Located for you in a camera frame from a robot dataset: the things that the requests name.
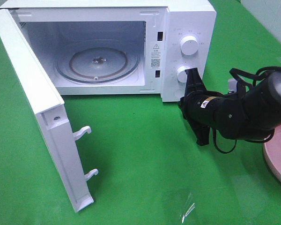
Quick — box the white microwave oven body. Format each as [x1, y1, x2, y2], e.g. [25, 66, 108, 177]
[0, 0, 216, 102]

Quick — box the white microwave door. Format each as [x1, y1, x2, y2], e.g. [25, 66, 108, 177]
[0, 9, 98, 212]

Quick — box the upper white microwave knob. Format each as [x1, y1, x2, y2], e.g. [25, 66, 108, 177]
[180, 35, 199, 55]

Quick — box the white microwave knob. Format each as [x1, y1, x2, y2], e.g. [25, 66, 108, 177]
[177, 66, 190, 83]
[180, 35, 199, 55]

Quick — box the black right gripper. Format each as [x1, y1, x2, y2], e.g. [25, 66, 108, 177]
[178, 67, 225, 146]

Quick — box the green table cloth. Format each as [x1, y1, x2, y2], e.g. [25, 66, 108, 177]
[0, 0, 281, 225]

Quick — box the round white door-release button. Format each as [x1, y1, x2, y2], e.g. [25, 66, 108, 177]
[174, 88, 185, 99]

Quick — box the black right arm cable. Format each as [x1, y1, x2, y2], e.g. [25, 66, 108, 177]
[212, 62, 281, 154]

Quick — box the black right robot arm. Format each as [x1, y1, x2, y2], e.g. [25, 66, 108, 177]
[179, 66, 281, 146]

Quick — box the lower white microwave knob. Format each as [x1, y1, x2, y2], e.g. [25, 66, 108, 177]
[177, 66, 190, 83]

